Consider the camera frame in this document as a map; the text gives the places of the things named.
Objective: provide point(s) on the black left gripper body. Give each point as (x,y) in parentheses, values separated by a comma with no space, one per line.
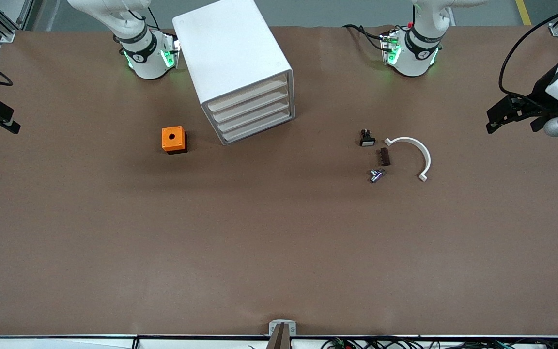
(539,95)

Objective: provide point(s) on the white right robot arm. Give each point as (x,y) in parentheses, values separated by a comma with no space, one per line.
(143,58)

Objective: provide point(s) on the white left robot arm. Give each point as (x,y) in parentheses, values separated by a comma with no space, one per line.
(412,53)

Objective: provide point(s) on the white curved plastic arc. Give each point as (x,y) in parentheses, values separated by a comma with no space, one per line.
(422,149)

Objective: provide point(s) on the brown terminal block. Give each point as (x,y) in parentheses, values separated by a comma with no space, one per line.
(384,157)

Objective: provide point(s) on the silver metal fitting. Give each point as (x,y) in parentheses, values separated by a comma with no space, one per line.
(377,175)

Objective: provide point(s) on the orange box with hole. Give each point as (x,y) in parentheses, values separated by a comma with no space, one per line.
(166,144)

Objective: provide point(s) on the brown table cover sheet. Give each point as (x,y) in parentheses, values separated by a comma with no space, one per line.
(279,242)

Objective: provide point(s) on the black and white push-button switch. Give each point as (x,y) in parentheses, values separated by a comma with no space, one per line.
(367,140)

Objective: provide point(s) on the grey metal bracket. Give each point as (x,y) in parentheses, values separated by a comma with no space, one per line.
(273,327)

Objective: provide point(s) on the brown post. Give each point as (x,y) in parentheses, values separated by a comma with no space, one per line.
(279,339)

